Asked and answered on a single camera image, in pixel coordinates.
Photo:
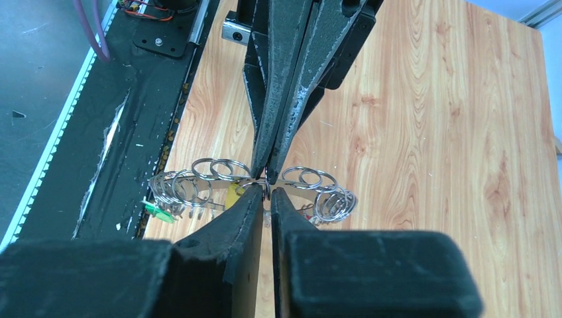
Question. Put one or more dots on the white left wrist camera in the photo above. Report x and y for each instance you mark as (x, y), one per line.
(235, 29)

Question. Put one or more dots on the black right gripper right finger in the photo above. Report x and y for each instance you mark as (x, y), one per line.
(366, 273)

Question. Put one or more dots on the key with yellow tag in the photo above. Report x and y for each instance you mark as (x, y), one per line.
(234, 193)

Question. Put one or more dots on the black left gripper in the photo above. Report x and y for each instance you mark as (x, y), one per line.
(295, 51)

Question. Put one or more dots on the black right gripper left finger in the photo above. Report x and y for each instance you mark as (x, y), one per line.
(210, 273)

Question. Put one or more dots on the slotted white cable duct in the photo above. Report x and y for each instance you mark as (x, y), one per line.
(45, 56)

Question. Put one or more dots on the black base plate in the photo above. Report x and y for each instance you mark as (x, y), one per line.
(124, 117)

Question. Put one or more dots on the green key tag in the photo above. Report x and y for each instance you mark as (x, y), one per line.
(157, 212)

